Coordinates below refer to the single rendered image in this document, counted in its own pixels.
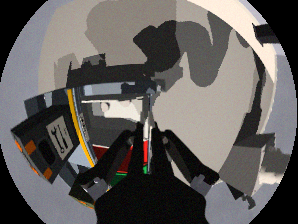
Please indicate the green open bin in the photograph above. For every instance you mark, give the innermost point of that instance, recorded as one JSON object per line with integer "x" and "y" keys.
{"x": 121, "y": 175}

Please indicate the yellow flat bar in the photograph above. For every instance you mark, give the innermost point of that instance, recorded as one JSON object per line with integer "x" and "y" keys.
{"x": 73, "y": 112}

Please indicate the red open bin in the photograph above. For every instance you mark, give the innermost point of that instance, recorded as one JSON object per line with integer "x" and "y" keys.
{"x": 99, "y": 151}

